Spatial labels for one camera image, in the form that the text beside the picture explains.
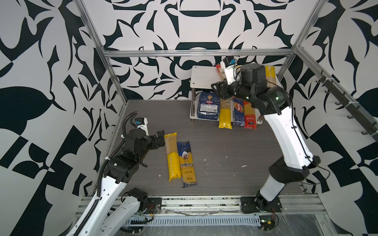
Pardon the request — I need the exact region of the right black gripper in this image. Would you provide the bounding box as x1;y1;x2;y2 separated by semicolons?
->
212;76;257;106

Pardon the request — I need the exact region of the yellow spaghetti bag short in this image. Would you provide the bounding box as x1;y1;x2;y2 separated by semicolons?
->
265;65;277;88

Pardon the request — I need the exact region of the blue Barilla spaghetti bag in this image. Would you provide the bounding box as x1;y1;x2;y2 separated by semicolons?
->
233;98;245;127

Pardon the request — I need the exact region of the red yellow spaghetti bag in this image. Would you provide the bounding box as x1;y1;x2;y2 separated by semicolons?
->
243;101;257;130

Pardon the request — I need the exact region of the blue Barilla pasta box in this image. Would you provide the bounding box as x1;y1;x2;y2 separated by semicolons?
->
197;92;220;121

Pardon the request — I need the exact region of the blue label spaghetti bag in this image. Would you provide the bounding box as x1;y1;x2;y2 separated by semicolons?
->
177;141;197;188

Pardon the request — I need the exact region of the red label spaghetti bag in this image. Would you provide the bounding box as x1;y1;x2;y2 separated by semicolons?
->
216;65;226;80

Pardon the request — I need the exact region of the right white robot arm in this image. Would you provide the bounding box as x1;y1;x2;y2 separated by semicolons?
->
211;62;321;213

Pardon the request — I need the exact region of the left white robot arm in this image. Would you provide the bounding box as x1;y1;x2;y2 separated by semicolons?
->
68;112;165;236

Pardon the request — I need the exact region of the white two-tier shelf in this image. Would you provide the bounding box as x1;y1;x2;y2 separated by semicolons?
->
189;65;284;124

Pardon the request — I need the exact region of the yellow Pastatime bag leftmost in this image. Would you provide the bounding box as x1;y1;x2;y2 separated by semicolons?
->
164;132;181;182

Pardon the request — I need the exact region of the small circuit board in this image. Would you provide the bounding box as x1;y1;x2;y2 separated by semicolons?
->
260;214;279;232

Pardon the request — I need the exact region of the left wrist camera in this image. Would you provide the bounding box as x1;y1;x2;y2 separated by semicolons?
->
134;117;149;136

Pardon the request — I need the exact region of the wall hook rack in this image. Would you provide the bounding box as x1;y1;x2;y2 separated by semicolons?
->
317;70;378;143

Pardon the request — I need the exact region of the white slotted cable duct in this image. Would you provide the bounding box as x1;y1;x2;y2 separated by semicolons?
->
123;215;261;227

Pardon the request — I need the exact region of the aluminium frame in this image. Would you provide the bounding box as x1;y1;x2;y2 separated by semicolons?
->
73;0;378;195

